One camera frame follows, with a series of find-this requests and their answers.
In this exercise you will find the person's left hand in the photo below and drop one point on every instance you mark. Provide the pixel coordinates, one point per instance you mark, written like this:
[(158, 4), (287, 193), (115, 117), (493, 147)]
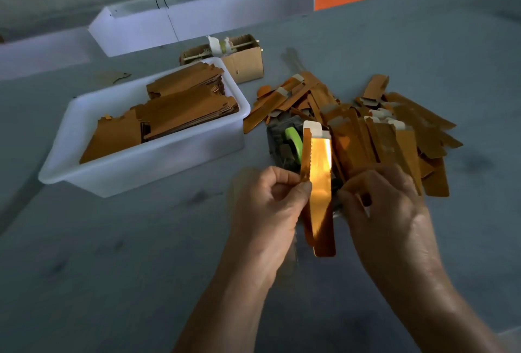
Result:
[(265, 222)]

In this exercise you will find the person's right hand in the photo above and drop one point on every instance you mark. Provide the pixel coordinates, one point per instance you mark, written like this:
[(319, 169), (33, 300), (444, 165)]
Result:
[(395, 231)]

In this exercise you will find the gold carton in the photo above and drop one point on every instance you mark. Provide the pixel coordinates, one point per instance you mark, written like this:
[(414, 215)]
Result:
[(320, 194)]

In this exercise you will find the pile of gold boxes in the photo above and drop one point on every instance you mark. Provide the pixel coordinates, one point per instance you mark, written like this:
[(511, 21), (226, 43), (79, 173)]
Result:
[(407, 133)]

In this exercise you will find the gold cartons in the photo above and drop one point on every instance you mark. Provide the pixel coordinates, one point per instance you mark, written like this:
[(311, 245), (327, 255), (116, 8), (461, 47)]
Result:
[(187, 108)]

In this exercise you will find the person's left forearm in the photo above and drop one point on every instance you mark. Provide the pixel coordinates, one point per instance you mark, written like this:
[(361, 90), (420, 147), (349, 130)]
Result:
[(232, 316)]

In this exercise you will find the person's right forearm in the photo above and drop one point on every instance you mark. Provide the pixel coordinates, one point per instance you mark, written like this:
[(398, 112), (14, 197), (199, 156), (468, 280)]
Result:
[(448, 320)]

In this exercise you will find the black tape dispenser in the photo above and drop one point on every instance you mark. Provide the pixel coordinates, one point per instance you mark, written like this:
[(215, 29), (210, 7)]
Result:
[(281, 149)]

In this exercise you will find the green tape roll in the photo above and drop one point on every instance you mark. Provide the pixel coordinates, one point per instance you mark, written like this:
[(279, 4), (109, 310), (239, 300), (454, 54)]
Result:
[(294, 143)]

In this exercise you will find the white plastic bin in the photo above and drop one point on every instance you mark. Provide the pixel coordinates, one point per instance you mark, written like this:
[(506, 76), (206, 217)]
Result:
[(138, 168)]

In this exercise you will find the small cardboard box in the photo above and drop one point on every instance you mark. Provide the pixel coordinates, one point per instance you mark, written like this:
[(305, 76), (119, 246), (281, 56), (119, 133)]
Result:
[(248, 64)]

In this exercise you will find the long white tray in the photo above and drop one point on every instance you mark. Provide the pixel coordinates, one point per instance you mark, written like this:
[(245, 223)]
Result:
[(41, 54), (244, 3)]

